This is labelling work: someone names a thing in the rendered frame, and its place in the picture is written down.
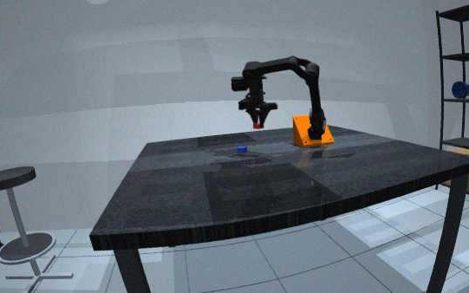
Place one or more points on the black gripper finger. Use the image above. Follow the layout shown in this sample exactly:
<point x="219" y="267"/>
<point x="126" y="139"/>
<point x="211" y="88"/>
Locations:
<point x="262" y="117"/>
<point x="254" y="115"/>

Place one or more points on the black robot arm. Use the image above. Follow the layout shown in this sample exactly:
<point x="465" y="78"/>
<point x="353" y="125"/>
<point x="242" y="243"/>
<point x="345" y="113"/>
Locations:
<point x="253" y="76"/>

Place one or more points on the blue block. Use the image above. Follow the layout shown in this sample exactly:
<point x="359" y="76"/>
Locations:
<point x="242" y="149"/>

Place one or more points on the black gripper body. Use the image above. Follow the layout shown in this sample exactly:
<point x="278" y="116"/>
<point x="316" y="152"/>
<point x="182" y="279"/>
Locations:
<point x="262" y="105"/>

